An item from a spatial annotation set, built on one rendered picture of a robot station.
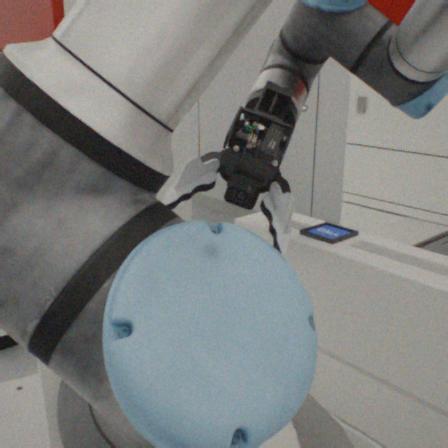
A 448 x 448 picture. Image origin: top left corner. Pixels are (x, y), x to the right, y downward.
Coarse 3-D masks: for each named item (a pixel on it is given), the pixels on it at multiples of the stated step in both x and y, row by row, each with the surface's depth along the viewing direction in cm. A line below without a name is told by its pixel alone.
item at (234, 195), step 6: (228, 186) 71; (234, 186) 70; (228, 192) 71; (234, 192) 71; (240, 192) 70; (246, 192) 70; (228, 198) 71; (234, 198) 71; (240, 198) 70; (246, 198) 71; (252, 198) 71; (234, 204) 72; (240, 204) 71; (246, 204) 71; (252, 204) 71
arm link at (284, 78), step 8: (264, 72) 69; (272, 72) 68; (280, 72) 67; (288, 72) 67; (256, 80) 69; (264, 80) 67; (272, 80) 66; (280, 80) 66; (288, 80) 67; (296, 80) 67; (256, 88) 67; (296, 88) 67; (304, 88) 69; (248, 96) 68; (296, 96) 67; (304, 96) 69; (296, 104) 67; (304, 104) 70
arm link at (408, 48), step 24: (432, 0) 48; (384, 24) 62; (408, 24) 54; (432, 24) 50; (384, 48) 61; (408, 48) 55; (432, 48) 52; (360, 72) 64; (384, 72) 61; (408, 72) 58; (432, 72) 57; (384, 96) 65; (408, 96) 62; (432, 96) 61
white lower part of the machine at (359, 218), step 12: (348, 204) 137; (348, 216) 138; (360, 216) 135; (372, 216) 132; (384, 216) 129; (396, 216) 127; (408, 216) 126; (348, 228) 139; (360, 228) 136; (372, 228) 133
